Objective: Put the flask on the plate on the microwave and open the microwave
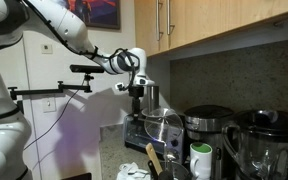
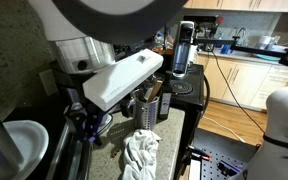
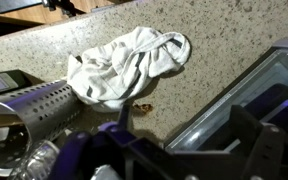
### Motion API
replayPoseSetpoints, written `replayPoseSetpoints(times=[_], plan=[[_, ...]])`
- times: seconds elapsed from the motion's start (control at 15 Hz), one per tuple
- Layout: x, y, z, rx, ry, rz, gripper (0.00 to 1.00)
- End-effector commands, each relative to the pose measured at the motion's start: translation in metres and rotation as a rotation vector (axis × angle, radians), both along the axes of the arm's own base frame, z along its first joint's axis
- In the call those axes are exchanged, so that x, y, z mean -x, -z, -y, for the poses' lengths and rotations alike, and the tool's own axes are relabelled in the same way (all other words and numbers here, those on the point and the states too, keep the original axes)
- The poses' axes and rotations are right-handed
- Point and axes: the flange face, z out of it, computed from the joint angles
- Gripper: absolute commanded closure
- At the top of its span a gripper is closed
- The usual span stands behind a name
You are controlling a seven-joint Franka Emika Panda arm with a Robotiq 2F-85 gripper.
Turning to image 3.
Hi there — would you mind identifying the black box with label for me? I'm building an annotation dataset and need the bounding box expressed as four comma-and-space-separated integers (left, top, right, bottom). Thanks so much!
0, 69, 30, 100

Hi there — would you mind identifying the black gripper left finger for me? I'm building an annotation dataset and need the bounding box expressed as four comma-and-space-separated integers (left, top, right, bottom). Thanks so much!
47, 121, 142, 180

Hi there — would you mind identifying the glass lid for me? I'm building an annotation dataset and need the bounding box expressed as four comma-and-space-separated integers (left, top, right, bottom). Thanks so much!
7, 139, 61, 180

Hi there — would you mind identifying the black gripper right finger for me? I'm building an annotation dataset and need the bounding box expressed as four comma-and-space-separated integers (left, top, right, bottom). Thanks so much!
230, 104, 287, 180

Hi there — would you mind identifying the white crumpled cloth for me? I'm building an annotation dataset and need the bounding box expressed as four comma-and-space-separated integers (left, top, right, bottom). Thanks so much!
66, 26, 192, 113

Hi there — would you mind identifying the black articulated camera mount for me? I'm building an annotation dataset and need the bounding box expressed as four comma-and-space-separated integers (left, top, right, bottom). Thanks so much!
42, 0, 86, 18

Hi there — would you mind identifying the perforated steel utensil holder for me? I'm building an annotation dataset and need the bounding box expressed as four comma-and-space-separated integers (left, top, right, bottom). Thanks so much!
0, 79, 84, 178

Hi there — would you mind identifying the silver toaster oven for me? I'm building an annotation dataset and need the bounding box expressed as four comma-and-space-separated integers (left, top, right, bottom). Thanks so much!
163, 38, 288, 180

